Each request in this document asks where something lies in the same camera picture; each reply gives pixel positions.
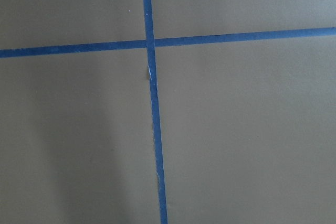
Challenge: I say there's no long blue tape strip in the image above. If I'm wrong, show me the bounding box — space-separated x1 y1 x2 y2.
143 0 168 223

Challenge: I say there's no crossing blue tape strip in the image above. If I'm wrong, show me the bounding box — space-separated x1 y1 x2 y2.
1 27 335 58

